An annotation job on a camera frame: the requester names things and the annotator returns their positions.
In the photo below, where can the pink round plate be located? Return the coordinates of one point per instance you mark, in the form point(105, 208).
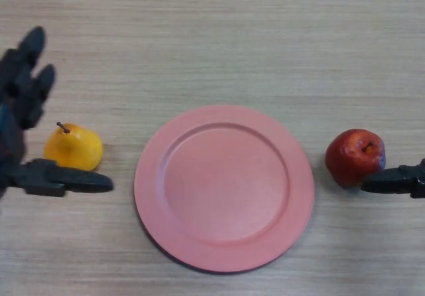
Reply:
point(224, 188)

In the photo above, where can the yellow pear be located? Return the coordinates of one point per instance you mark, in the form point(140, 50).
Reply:
point(74, 146)

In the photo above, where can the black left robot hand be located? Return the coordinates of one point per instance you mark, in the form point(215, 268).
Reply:
point(20, 117)

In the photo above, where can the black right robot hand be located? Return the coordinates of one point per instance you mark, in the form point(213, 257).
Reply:
point(395, 180)

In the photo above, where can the red apple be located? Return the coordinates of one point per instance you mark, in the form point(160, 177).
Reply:
point(353, 156)

